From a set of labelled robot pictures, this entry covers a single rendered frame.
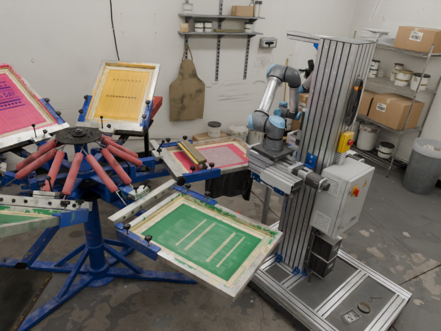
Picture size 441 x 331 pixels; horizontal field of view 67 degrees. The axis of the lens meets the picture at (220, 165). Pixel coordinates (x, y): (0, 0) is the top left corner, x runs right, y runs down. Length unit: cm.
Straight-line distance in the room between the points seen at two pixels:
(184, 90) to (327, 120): 283
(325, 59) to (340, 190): 84
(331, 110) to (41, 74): 328
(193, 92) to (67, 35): 169
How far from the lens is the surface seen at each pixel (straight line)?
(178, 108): 476
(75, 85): 445
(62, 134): 251
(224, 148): 307
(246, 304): 294
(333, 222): 245
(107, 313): 292
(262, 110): 241
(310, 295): 284
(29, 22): 431
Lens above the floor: 225
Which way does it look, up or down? 28 degrees down
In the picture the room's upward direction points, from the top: 4 degrees clockwise
